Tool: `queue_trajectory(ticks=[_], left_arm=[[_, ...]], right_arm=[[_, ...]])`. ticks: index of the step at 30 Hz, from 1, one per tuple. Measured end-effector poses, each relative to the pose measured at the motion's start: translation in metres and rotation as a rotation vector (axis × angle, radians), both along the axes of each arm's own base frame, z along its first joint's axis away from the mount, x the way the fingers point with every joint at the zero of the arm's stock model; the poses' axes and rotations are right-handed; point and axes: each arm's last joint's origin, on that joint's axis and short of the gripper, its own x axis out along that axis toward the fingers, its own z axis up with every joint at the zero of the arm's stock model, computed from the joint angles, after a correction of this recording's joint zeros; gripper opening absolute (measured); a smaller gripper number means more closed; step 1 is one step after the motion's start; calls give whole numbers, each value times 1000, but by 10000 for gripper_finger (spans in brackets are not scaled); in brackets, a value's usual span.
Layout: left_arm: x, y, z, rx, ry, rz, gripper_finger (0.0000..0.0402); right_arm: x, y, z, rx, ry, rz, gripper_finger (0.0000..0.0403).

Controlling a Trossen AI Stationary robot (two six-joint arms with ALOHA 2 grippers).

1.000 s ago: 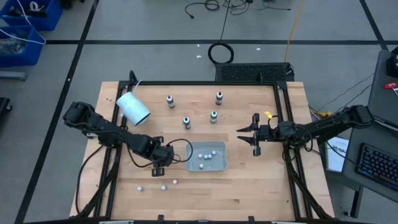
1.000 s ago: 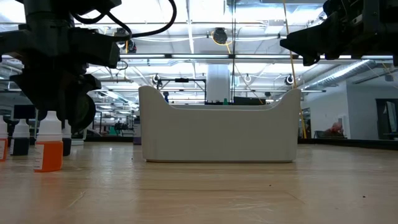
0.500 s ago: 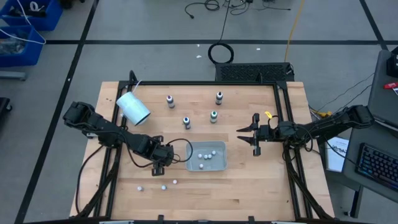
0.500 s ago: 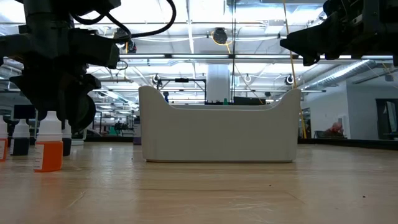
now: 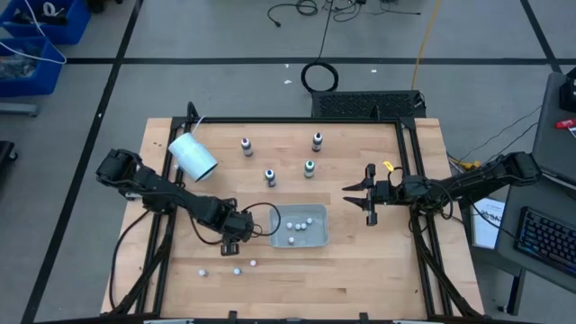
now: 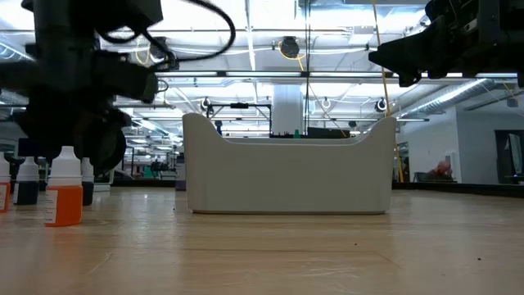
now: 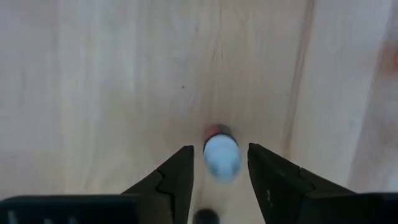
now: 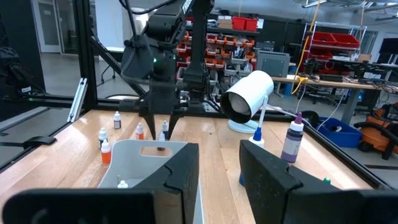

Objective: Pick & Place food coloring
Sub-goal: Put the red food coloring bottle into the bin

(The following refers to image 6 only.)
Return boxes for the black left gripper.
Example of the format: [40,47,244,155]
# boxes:
[0,52,160,140]

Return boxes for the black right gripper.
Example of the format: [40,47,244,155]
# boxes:
[368,0,524,87]

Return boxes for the dark food coloring bottle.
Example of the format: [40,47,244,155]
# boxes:
[12,157,41,206]
[80,157,95,207]

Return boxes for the orange food coloring bottle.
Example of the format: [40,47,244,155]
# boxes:
[0,152,11,214]
[43,146,84,228]

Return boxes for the grey plastic bin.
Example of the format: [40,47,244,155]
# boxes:
[182,112,397,216]

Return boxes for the black vertical pole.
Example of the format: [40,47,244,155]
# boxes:
[304,0,311,137]

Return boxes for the black distant box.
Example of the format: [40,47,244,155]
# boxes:
[306,127,351,139]

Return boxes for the person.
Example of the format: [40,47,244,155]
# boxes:
[425,159,455,183]

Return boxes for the white column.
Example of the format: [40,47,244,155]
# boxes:
[272,84,305,136]

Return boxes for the dark glass door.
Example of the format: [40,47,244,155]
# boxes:
[494,129,524,185]

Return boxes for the black horizontal beam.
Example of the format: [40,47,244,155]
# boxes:
[157,70,519,79]

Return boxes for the yellow cable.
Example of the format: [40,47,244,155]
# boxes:
[370,0,405,184]

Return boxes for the black ceiling cord reel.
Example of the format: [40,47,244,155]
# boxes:
[279,35,301,60]
[147,35,181,71]

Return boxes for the black aluminium table frame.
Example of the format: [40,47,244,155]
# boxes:
[93,179,524,200]

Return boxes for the black distant station frame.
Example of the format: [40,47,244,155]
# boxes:
[206,102,273,138]

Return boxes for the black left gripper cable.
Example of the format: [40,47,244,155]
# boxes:
[96,0,237,70]

